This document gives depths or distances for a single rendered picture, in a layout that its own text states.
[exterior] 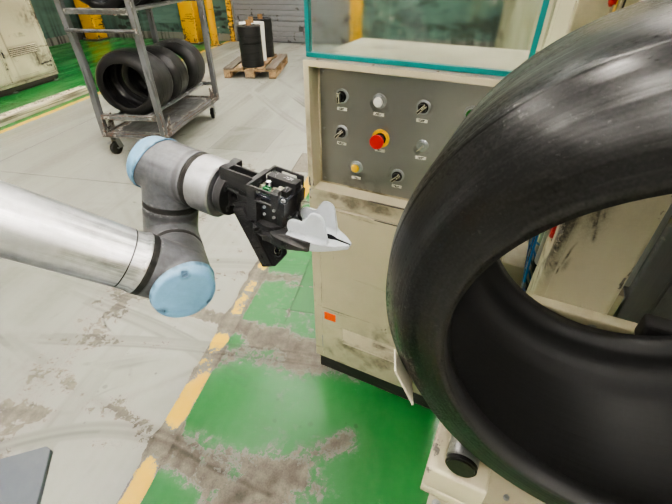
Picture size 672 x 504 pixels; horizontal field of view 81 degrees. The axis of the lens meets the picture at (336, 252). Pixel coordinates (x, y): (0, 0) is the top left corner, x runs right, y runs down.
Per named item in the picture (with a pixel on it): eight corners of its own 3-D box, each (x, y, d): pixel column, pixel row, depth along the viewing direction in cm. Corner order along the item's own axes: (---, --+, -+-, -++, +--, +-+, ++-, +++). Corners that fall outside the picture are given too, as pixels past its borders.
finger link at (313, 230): (344, 230, 51) (283, 207, 53) (339, 264, 55) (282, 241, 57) (354, 219, 53) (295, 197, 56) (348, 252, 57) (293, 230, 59)
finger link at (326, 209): (354, 219, 53) (295, 197, 56) (348, 252, 57) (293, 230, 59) (363, 208, 55) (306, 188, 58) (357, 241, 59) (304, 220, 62)
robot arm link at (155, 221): (145, 284, 65) (142, 217, 60) (141, 249, 74) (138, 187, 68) (204, 279, 70) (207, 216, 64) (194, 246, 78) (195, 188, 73)
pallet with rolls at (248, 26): (243, 61, 706) (237, 12, 660) (288, 62, 702) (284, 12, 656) (224, 78, 609) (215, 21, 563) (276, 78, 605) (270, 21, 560)
